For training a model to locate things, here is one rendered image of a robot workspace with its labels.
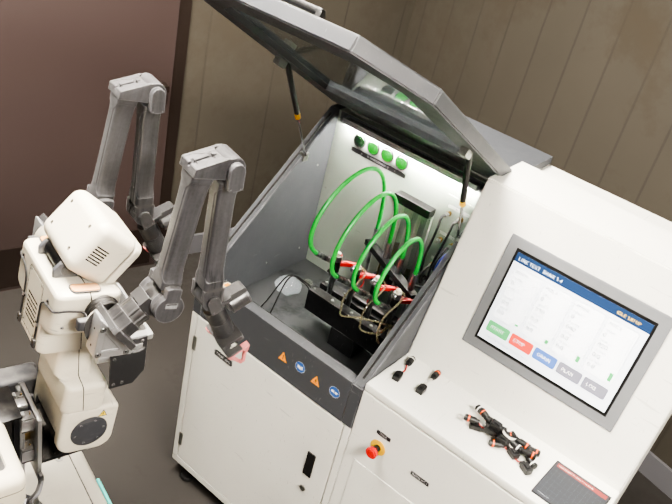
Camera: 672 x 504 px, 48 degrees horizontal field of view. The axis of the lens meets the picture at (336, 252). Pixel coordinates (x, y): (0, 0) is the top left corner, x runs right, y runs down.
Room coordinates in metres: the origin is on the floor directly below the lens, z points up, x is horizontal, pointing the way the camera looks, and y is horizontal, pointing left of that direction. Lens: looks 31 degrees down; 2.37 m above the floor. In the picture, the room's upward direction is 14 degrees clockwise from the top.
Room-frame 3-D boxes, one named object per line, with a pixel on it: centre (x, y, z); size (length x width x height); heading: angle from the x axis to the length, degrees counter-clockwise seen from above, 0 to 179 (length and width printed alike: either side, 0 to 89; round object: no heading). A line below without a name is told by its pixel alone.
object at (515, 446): (1.55, -0.56, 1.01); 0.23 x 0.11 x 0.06; 58
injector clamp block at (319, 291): (1.99, -0.11, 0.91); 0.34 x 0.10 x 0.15; 58
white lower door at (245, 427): (1.84, 0.12, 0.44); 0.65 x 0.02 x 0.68; 58
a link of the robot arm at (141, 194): (1.87, 0.59, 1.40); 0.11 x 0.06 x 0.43; 43
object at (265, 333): (1.86, 0.11, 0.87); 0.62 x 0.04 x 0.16; 58
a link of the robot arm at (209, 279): (1.56, 0.29, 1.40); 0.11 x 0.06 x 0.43; 43
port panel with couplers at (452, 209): (2.16, -0.35, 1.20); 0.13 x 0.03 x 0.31; 58
